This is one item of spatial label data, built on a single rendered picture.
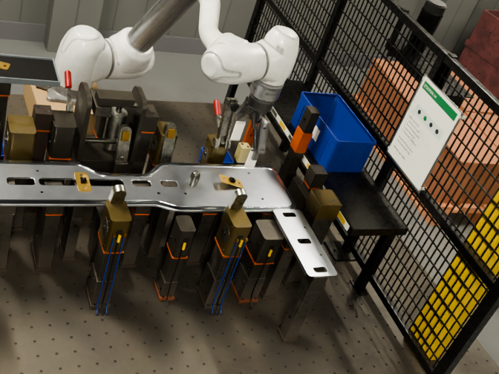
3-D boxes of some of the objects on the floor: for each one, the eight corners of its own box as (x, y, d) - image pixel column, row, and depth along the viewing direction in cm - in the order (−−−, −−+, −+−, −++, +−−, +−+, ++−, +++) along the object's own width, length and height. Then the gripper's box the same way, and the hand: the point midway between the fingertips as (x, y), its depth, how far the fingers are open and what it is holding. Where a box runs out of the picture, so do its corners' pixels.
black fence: (336, 522, 257) (572, 191, 170) (186, 178, 394) (274, -104, 307) (368, 514, 264) (612, 191, 176) (210, 178, 400) (302, -97, 313)
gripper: (237, 70, 214) (218, 128, 227) (266, 119, 197) (243, 179, 209) (260, 73, 217) (239, 129, 230) (290, 120, 200) (266, 179, 213)
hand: (243, 150), depth 219 cm, fingers open, 13 cm apart
